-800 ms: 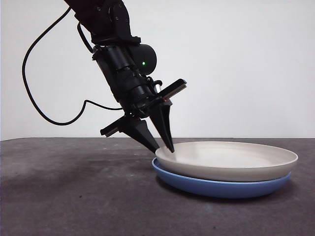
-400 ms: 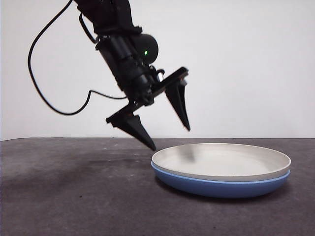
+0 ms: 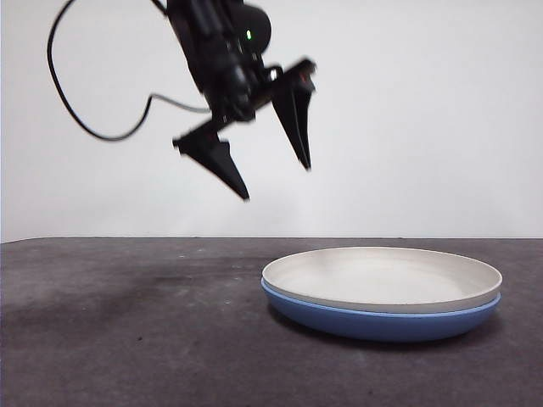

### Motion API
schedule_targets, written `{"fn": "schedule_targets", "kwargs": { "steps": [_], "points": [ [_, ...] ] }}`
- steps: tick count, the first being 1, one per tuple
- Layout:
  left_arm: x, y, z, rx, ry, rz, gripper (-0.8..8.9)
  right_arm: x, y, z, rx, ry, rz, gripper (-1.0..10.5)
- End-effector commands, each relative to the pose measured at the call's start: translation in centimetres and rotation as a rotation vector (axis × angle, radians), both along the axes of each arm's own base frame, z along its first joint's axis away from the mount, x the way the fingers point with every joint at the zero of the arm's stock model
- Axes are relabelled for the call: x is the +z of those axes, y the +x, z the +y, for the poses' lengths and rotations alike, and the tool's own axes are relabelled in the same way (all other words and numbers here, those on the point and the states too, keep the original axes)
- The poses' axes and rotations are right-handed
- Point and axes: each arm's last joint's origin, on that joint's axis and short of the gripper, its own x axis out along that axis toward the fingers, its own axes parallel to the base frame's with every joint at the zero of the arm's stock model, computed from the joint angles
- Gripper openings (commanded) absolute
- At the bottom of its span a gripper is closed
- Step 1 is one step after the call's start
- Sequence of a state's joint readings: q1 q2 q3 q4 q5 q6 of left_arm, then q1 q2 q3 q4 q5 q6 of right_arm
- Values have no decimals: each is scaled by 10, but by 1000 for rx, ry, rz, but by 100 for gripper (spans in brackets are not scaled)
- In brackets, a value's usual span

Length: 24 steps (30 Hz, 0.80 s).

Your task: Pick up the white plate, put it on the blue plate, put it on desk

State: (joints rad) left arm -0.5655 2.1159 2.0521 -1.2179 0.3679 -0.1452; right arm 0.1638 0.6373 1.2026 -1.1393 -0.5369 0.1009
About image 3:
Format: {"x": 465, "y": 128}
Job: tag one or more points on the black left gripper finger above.
{"x": 299, "y": 123}
{"x": 220, "y": 163}

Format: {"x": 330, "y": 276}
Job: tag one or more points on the white round plate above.
{"x": 382, "y": 280}

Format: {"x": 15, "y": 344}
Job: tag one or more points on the blue round plate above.
{"x": 382, "y": 326}

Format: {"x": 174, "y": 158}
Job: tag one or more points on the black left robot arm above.
{"x": 212, "y": 42}

